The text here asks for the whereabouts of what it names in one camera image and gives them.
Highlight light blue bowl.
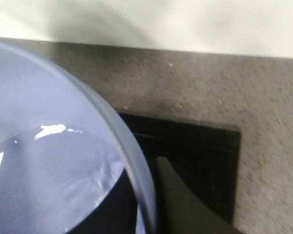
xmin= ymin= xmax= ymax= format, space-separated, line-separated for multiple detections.
xmin=0 ymin=41 xmax=157 ymax=234

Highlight black glass cooktop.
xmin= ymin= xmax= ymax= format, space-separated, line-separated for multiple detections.
xmin=70 ymin=112 xmax=242 ymax=234

